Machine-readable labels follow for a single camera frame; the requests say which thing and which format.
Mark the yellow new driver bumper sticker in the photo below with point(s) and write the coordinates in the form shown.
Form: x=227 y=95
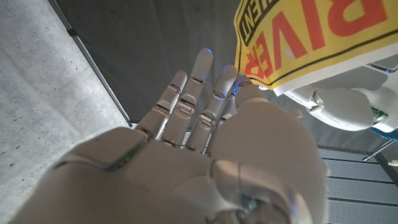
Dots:
x=311 y=37

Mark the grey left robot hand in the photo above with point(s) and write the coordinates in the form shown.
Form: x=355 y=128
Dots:
x=348 y=102

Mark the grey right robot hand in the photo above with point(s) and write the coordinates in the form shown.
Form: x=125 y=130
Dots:
x=155 y=174

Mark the black backdrop curtain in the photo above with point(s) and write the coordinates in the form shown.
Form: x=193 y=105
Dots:
x=140 y=46

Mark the black backdrop stand pole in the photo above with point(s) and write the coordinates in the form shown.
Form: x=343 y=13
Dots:
x=73 y=32

